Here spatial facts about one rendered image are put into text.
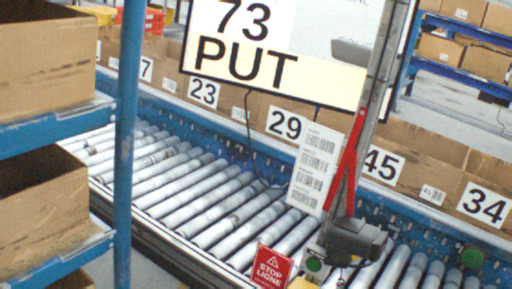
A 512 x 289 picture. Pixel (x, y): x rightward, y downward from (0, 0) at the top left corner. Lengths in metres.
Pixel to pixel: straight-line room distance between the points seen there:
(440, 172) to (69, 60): 1.19
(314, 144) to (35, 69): 0.56
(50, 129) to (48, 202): 0.13
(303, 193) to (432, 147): 0.91
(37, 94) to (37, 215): 0.16
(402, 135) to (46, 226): 1.42
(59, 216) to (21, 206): 0.07
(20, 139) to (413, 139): 1.49
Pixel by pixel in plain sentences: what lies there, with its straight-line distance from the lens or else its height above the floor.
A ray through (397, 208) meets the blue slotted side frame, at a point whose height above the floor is 0.86.
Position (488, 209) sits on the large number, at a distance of 1.46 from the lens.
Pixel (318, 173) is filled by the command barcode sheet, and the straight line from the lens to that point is 0.86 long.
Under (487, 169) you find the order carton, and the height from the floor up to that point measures 0.99.
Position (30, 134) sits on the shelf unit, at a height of 1.33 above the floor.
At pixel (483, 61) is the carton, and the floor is 0.99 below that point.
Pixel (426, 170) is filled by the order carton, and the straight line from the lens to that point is 1.43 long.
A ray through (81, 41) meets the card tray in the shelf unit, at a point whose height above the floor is 1.41.
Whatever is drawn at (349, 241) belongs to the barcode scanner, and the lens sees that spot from 0.82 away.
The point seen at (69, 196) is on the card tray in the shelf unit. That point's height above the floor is 1.21.
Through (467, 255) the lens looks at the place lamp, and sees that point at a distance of 1.45.
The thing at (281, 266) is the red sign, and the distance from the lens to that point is 1.00.
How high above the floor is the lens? 1.53
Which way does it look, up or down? 25 degrees down
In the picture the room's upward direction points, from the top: 11 degrees clockwise
